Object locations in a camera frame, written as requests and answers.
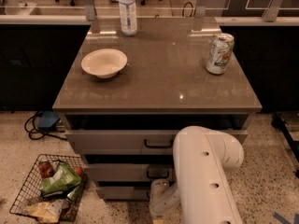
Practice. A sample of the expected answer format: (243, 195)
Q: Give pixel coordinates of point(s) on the black wire basket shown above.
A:
(30, 192)

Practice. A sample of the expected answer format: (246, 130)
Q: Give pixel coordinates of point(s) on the grey middle drawer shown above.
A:
(119, 172)

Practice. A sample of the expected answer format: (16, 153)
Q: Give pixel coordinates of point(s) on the clear plastic water bottle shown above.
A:
(128, 17)

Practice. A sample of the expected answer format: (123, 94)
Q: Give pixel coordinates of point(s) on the grey drawer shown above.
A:
(119, 172)
(124, 193)
(152, 142)

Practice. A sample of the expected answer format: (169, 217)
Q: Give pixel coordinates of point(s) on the white bowl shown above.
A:
(104, 63)

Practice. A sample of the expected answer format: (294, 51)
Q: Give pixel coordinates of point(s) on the red snack packet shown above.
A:
(45, 169)

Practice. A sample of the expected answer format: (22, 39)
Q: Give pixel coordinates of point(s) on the grey bottom drawer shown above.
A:
(124, 193)

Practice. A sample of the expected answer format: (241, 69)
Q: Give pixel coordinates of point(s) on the white green soda can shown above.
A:
(220, 53)

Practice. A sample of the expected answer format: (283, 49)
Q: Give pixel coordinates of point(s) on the red apple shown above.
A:
(78, 171)

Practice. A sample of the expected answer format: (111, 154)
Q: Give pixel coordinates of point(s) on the black stand base right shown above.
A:
(288, 123)

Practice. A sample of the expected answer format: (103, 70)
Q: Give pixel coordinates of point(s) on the grey top drawer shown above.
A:
(152, 142)

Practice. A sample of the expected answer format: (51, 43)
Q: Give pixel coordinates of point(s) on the yellow snack bag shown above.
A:
(47, 212)

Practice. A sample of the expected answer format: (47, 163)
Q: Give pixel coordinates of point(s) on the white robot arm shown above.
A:
(201, 159)

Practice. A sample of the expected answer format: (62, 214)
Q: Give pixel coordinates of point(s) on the blue foot pedal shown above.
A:
(48, 121)

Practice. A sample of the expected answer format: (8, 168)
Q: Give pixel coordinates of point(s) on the green chip bag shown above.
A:
(64, 178)

